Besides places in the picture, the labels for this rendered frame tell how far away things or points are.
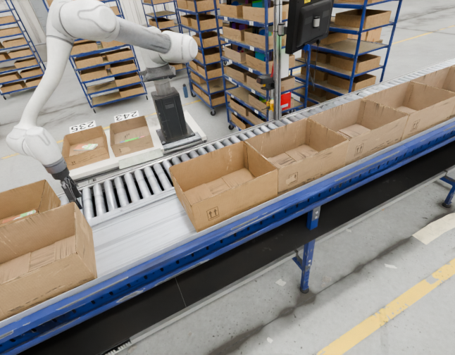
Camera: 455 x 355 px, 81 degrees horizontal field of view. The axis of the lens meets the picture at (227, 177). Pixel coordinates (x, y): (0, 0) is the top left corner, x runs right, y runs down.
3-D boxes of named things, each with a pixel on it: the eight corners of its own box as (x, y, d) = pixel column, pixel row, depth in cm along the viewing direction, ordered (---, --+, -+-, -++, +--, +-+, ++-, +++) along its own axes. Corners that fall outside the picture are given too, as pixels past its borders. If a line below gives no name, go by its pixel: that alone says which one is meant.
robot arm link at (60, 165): (62, 151, 128) (68, 161, 132) (41, 158, 126) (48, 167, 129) (62, 160, 121) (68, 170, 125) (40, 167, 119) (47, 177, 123)
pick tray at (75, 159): (106, 135, 218) (101, 125, 212) (110, 158, 190) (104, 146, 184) (70, 146, 211) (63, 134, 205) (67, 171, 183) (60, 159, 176)
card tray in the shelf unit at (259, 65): (246, 64, 268) (245, 53, 261) (272, 58, 275) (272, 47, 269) (265, 74, 237) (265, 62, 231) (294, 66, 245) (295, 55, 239)
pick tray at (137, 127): (148, 125, 225) (144, 115, 218) (154, 146, 195) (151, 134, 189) (113, 134, 219) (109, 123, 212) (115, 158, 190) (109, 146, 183)
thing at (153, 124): (187, 112, 246) (186, 108, 244) (207, 139, 202) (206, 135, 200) (71, 143, 222) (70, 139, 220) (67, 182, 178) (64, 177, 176)
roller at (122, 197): (113, 182, 174) (122, 180, 176) (127, 236, 136) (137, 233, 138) (113, 175, 171) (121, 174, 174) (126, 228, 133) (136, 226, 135)
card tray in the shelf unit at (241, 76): (226, 74, 313) (225, 65, 307) (248, 67, 322) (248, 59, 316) (244, 82, 284) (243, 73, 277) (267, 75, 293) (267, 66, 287)
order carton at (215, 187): (246, 167, 142) (243, 139, 131) (278, 198, 120) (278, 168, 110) (175, 195, 130) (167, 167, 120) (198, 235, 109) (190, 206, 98)
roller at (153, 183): (143, 164, 177) (142, 171, 179) (165, 212, 139) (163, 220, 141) (151, 165, 180) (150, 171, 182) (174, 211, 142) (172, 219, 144)
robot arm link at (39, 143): (68, 154, 125) (51, 150, 130) (51, 125, 115) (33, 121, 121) (48, 167, 118) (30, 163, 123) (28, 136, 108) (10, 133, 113)
